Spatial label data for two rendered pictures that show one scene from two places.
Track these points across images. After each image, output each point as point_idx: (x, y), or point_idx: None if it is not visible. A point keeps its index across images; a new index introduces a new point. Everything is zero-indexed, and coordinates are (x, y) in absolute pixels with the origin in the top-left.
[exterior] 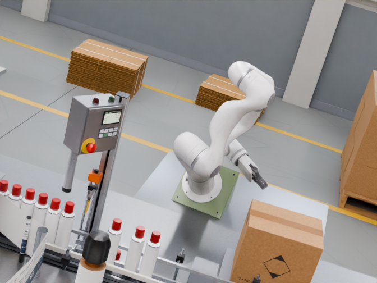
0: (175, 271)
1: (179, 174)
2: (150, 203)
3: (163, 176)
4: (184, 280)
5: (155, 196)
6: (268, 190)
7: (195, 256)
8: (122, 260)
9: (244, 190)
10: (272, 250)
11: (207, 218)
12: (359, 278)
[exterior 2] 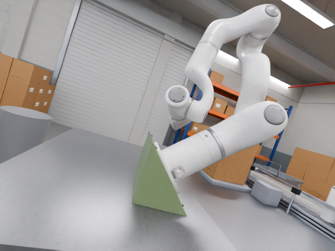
0: (292, 202)
1: (83, 206)
2: (228, 240)
3: (117, 231)
4: (273, 207)
5: (204, 236)
6: (70, 142)
7: (243, 200)
8: (334, 249)
9: (85, 155)
10: None
11: (182, 188)
12: (160, 146)
